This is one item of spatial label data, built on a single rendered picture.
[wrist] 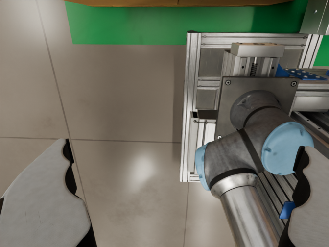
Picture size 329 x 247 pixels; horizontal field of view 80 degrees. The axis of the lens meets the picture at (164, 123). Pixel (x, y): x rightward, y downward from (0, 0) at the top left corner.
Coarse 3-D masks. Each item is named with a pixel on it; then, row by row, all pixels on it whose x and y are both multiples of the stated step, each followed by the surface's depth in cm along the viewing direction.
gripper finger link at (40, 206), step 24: (48, 168) 9; (24, 192) 7; (48, 192) 7; (72, 192) 9; (0, 216) 7; (24, 216) 7; (48, 216) 7; (72, 216) 7; (0, 240) 6; (24, 240) 6; (48, 240) 6; (72, 240) 6
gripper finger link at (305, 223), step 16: (304, 160) 10; (320, 160) 9; (304, 176) 8; (320, 176) 8; (304, 192) 8; (320, 192) 8; (304, 208) 7; (320, 208) 7; (288, 224) 6; (304, 224) 6; (320, 224) 6; (288, 240) 6; (304, 240) 6; (320, 240) 6
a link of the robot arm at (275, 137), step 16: (256, 112) 52; (272, 112) 49; (256, 128) 47; (272, 128) 44; (288, 128) 42; (304, 128) 45; (256, 144) 45; (272, 144) 42; (288, 144) 42; (304, 144) 42; (256, 160) 45; (272, 160) 43; (288, 160) 43
